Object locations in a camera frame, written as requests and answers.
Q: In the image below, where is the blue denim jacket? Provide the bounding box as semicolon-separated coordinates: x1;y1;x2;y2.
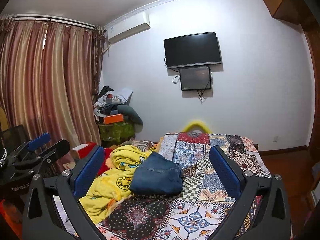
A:
130;152;183;196

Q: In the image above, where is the red and white box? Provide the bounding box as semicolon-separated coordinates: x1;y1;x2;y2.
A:
70;142;97;159

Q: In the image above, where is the yellow duck print blanket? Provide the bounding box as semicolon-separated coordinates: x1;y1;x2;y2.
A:
79;145;152;224

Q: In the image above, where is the red plush toy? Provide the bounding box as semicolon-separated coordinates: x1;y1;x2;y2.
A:
97;148;112;177

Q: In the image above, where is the pink striped curtain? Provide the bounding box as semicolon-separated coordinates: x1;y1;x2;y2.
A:
0;17;106;176

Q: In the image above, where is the green covered side table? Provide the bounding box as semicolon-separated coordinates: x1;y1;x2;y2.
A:
98;121;136;147

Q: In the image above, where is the colourful patchwork bedspread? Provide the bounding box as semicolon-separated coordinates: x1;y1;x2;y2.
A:
97;132;270;239

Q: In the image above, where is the clutter pile on table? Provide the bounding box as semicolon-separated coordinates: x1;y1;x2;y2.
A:
93;86;133;123

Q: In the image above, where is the orange box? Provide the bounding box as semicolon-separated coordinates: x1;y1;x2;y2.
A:
104;114;124;125

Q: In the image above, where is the dark green cushion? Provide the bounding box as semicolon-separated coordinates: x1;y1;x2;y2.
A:
117;105;143;125

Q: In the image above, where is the yellow headboard cushion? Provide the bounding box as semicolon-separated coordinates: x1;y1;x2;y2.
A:
182;120;212;133

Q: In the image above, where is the white air conditioner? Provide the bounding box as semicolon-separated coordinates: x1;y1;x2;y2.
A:
105;11;151;44

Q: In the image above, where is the small black wall monitor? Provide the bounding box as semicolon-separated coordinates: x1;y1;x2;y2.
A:
180;66;212;91

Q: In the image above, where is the wall mounted black television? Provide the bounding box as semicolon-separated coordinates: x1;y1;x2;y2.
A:
163;31;222;68

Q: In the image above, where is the wooden wardrobe frame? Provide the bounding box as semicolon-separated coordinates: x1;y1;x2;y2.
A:
260;0;320;156

